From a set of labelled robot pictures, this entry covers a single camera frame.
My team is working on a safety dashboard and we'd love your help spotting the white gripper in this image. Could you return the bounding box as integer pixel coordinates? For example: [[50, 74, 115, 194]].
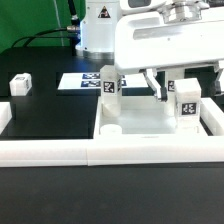
[[114, 8, 224, 102]]

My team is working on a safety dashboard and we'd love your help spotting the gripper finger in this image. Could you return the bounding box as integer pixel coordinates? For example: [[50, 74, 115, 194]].
[[211, 60, 224, 96]]

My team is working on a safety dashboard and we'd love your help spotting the white square tabletop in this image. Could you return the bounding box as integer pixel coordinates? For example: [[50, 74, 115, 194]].
[[93, 96, 207, 139]]

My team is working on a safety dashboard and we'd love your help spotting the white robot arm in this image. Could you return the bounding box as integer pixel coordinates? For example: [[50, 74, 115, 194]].
[[77, 0, 224, 101]]

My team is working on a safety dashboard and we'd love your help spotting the white U-shaped fence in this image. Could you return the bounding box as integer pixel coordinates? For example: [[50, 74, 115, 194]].
[[0, 98, 224, 167]]

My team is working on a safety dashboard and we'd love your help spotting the white marker sheet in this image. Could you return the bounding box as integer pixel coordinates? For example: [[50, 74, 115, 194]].
[[58, 72, 147, 90]]

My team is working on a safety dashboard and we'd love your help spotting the metal cable connector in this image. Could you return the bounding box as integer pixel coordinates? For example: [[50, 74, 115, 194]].
[[66, 25, 80, 33]]

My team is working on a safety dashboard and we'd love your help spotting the black cable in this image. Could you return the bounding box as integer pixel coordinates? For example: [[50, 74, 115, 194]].
[[11, 28, 73, 49]]

